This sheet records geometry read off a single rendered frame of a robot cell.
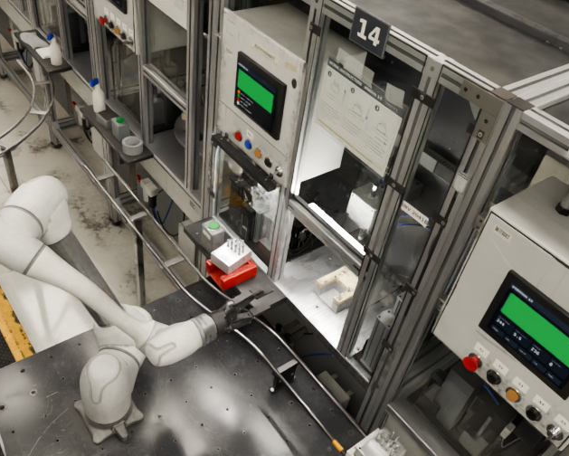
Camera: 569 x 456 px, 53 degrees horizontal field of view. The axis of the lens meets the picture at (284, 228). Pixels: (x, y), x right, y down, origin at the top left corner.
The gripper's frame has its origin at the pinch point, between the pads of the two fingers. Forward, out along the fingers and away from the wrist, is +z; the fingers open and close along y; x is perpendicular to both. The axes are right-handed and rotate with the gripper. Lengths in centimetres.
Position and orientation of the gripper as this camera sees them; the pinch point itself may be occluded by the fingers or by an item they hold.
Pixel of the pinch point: (263, 299)
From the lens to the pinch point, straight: 191.8
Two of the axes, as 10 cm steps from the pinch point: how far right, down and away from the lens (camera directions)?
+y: 1.3, -7.4, -6.6
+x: -6.1, -5.9, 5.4
